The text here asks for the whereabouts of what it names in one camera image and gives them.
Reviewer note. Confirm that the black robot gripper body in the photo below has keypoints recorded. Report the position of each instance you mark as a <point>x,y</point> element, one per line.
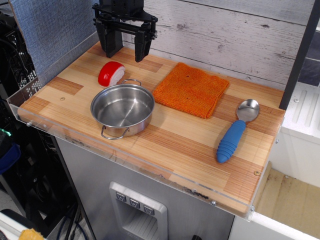
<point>127,16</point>

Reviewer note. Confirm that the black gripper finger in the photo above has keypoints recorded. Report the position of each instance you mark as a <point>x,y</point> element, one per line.
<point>142,43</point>
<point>110,37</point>

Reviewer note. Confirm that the stainless steel pan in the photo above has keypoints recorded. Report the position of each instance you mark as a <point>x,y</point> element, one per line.
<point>123,110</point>

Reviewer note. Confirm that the orange knitted cloth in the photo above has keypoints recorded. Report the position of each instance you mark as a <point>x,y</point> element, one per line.
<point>190,90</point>

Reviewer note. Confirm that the red and white toy sushi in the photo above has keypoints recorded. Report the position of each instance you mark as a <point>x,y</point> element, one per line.
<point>110,74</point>

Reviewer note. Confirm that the blue fabric panel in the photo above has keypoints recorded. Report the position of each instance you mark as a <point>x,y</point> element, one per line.
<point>56,32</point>

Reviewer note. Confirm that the clear acrylic table guard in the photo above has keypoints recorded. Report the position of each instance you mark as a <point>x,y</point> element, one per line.
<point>177,149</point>

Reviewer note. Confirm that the grey toy fridge cabinet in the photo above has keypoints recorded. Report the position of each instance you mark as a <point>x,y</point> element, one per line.
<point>123,204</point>

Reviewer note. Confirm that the white toy sink unit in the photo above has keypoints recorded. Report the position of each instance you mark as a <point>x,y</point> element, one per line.
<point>287,204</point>

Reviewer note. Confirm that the blue handled metal spoon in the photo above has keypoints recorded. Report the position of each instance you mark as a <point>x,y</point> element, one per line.
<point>247,111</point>

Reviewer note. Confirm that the dark right frame post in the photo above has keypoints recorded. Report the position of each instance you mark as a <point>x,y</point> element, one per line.
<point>301,55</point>

